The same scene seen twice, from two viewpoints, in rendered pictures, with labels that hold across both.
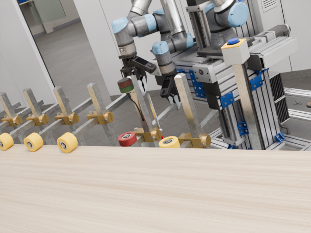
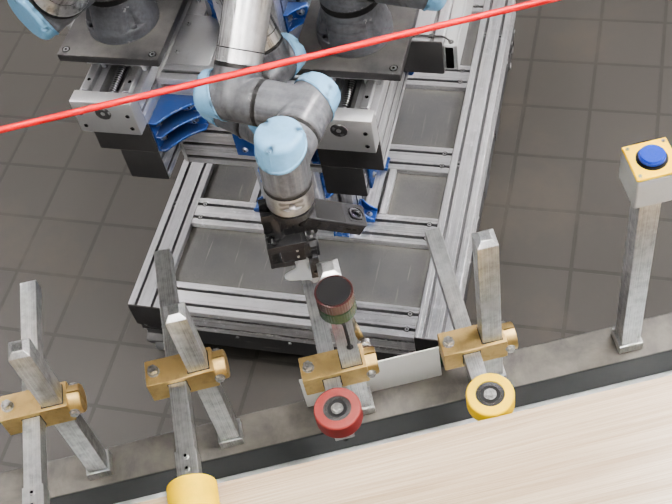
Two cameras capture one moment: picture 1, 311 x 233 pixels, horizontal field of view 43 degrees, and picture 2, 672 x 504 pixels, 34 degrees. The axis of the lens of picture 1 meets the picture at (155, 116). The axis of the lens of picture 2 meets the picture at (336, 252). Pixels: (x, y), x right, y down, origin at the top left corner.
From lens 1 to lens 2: 1.47 m
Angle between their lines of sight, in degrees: 44
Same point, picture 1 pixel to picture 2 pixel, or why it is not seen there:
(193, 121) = (497, 316)
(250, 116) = (642, 276)
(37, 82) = not seen: outside the picture
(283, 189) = not seen: outside the picture
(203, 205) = not seen: outside the picture
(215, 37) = (351, 29)
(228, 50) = (655, 182)
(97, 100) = (197, 344)
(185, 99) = (494, 281)
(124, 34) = (305, 170)
